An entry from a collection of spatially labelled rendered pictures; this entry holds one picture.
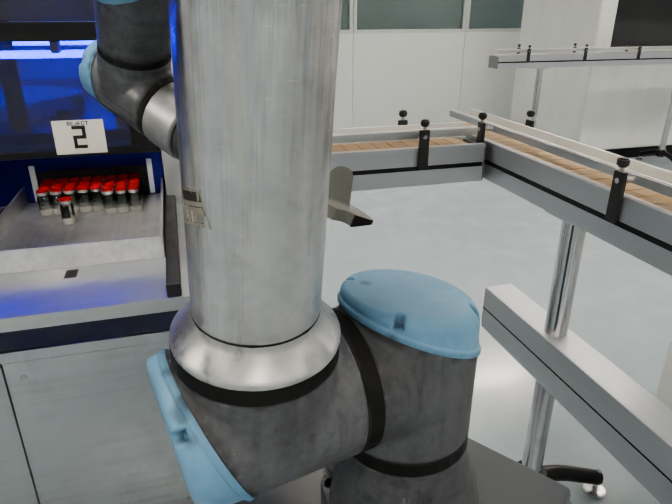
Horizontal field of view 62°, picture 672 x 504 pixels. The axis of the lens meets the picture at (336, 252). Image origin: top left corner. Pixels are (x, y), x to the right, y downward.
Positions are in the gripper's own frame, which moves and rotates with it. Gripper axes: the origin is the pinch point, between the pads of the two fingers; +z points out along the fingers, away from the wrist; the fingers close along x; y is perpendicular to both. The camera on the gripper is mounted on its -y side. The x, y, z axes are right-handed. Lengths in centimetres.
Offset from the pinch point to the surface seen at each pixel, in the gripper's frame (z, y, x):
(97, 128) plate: -58, -23, 20
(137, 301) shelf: -21.0, -23.2, -2.4
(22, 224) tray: -57, -39, 6
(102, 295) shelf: -25.9, -25.4, -3.7
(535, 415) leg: 38, -58, 75
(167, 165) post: -48, -27, 28
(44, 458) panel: -42, -93, 4
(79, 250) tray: -36.4, -27.5, 0.9
